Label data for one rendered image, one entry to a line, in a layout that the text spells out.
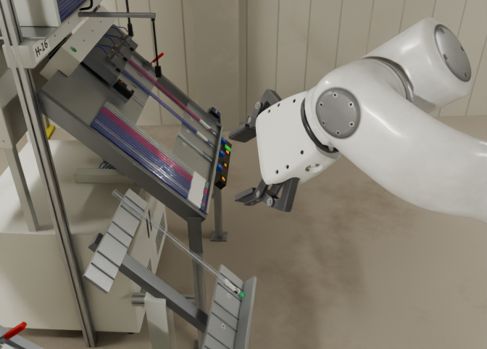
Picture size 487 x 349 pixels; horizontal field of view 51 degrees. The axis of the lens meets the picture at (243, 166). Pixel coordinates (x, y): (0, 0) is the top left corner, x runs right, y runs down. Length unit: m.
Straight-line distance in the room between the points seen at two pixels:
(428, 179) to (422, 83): 0.10
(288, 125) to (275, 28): 3.11
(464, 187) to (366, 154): 0.09
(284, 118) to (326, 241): 2.29
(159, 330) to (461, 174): 1.21
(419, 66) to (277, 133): 0.20
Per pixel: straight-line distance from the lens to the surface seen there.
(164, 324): 1.52
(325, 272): 2.70
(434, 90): 0.50
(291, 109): 0.61
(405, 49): 0.50
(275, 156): 0.62
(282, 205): 0.62
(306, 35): 3.76
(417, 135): 0.44
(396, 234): 3.02
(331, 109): 0.46
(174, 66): 3.78
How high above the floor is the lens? 1.90
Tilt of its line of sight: 33 degrees down
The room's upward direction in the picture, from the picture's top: straight up
